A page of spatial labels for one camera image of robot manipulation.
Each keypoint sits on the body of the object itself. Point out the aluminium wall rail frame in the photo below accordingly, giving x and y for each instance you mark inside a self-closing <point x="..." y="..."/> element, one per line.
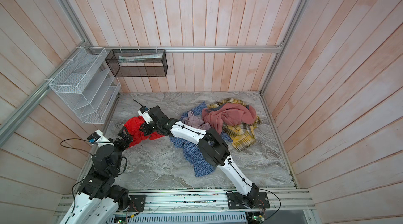
<point x="15" y="120"/>

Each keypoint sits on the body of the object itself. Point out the white paper in basket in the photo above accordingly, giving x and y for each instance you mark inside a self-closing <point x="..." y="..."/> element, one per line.
<point x="140" y="58"/>

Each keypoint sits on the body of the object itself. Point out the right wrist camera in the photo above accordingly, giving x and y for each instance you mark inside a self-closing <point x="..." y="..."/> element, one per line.
<point x="144" y="113"/>

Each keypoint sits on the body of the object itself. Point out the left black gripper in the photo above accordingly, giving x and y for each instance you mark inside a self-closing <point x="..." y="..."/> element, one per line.
<point x="128" y="137"/>

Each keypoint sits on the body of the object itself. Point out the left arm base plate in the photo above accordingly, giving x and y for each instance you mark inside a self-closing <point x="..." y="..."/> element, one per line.
<point x="132" y="203"/>

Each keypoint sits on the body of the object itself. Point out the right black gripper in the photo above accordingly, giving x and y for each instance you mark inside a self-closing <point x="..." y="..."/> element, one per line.
<point x="146" y="129"/>

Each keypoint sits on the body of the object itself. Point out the dusty pink cloth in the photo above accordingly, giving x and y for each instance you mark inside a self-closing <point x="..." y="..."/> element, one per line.
<point x="230" y="114"/>

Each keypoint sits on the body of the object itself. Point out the white wire mesh shelf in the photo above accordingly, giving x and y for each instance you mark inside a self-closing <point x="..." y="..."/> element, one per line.
<point x="86" y="89"/>

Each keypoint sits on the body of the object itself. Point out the black wire mesh basket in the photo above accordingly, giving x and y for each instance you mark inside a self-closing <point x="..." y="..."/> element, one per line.
<point x="134" y="70"/>

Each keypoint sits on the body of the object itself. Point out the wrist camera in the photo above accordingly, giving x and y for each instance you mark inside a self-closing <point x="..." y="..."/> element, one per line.
<point x="144" y="113"/>
<point x="96" y="137"/>

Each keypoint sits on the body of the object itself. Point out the red cloth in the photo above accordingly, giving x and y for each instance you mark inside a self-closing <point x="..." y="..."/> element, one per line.
<point x="133" y="127"/>

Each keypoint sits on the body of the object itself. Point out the blue checkered cloth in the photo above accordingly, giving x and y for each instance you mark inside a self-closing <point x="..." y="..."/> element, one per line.
<point x="195" y="154"/>

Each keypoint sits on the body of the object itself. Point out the light mauve cloth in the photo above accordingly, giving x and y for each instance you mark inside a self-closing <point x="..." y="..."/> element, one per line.
<point x="195" y="121"/>

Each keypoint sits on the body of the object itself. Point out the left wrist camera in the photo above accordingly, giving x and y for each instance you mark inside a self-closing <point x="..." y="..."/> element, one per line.
<point x="96" y="137"/>

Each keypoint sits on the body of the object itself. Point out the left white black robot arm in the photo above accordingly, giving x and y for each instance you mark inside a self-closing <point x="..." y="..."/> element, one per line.
<point x="98" y="197"/>

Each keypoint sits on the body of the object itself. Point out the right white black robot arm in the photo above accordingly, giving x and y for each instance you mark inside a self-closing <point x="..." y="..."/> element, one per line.
<point x="243" y="185"/>

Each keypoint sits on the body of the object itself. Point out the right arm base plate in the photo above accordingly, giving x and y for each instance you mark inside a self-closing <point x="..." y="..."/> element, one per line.
<point x="236" y="200"/>

